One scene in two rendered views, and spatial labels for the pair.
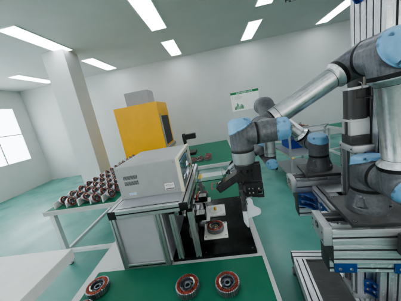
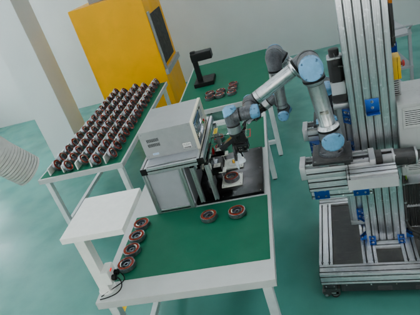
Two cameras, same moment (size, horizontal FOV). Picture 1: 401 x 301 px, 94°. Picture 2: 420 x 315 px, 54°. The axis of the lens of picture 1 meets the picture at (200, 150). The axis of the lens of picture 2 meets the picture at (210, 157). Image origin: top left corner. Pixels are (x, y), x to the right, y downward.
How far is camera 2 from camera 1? 168 cm
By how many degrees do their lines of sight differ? 16
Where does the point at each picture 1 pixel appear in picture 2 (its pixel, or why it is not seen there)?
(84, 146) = (35, 81)
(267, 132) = (244, 115)
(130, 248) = (160, 197)
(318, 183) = not seen: hidden behind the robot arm
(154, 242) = (179, 190)
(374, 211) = (328, 155)
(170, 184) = (187, 144)
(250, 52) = not seen: outside the picture
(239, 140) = (229, 120)
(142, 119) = (119, 24)
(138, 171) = (158, 134)
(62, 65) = not seen: outside the picture
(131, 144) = (107, 70)
